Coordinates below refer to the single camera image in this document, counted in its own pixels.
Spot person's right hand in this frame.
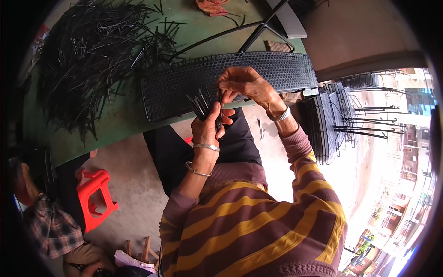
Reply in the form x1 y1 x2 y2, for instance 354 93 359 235
217 66 288 119

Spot person's left hand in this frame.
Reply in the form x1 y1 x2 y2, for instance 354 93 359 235
190 101 236 149

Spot bundle of black strips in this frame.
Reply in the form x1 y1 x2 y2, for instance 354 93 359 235
186 86 224 140

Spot single black strip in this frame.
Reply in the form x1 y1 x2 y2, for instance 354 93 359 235
215 88 224 134

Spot person's legs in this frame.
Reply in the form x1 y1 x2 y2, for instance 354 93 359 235
143 107 262 196

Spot silver wrist watch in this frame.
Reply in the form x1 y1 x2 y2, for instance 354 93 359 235
267 105 292 123

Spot thin silver bangle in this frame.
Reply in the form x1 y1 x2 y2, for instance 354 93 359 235
184 161 212 177

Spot brown cardboard piece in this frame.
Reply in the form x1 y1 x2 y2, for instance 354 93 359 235
264 40 292 53

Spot black mesh panel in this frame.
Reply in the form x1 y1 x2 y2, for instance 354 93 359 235
140 51 319 124

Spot grey ribbed panel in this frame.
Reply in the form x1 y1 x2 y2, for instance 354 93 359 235
266 0 308 39

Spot stack of black mesh racks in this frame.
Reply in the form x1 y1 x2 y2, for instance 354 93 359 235
298 69 413 166

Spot orange cloth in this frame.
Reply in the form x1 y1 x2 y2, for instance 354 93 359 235
195 0 230 17

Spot person's body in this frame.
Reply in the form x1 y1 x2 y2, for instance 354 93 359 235
159 161 348 277

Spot pile of black strips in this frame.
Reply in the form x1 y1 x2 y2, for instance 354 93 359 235
36 0 187 144

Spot red plastic stool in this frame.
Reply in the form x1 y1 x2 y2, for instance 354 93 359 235
75 169 119 234

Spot wooden stool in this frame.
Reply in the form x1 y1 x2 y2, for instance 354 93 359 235
124 236 160 269

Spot white cloth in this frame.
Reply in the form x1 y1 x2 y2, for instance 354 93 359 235
114 249 158 275

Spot red white packet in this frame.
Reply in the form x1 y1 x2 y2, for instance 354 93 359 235
30 24 50 68

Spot flat silver bracelet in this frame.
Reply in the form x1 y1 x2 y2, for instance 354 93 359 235
191 143 221 153

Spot black metal folding frame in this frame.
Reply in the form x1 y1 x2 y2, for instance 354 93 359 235
171 0 309 57

